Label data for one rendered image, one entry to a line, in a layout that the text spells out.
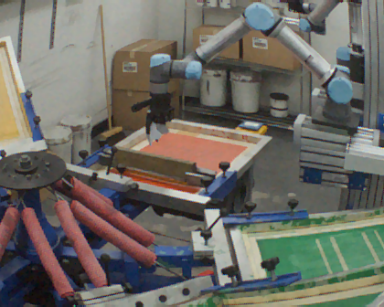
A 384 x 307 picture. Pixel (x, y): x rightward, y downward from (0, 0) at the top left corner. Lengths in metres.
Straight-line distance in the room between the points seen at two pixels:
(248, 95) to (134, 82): 1.06
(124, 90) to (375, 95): 3.72
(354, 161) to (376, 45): 0.57
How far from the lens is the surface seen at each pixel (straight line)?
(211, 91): 6.07
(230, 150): 2.88
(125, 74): 5.82
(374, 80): 2.58
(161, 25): 6.61
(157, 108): 2.44
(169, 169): 2.50
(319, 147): 2.50
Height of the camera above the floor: 1.99
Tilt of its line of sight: 22 degrees down
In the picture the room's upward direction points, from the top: 1 degrees clockwise
